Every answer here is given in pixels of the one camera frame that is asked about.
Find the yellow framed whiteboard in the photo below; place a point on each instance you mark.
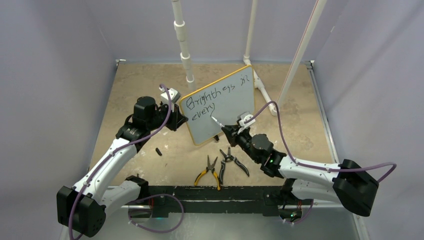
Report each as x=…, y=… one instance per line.
x=224, y=99

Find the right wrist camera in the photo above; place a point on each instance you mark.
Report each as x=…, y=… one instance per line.
x=245, y=120

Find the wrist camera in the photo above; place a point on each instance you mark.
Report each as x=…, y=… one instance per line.
x=169, y=96
x=245, y=120

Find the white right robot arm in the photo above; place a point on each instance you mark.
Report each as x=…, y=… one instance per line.
x=345, y=183

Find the black grey wire stripper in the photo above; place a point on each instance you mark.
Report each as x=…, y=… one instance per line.
x=228, y=158

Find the white whiteboard marker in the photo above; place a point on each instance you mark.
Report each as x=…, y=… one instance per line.
x=216, y=121

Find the black marker cap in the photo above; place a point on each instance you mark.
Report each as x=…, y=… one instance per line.
x=158, y=151

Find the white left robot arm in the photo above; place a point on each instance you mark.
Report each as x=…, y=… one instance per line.
x=86, y=205

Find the white PVC pipe frame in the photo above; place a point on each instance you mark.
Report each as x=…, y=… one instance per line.
x=276, y=31

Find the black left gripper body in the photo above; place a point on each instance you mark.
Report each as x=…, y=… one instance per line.
x=164, y=110

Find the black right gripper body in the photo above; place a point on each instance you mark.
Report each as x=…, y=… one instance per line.
x=244, y=138

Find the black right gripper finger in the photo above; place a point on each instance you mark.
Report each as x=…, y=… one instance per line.
x=232, y=140
x=230, y=130

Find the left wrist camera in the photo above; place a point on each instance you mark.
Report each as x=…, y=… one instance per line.
x=169, y=96

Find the black base bar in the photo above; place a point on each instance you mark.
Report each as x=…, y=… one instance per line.
x=264, y=200

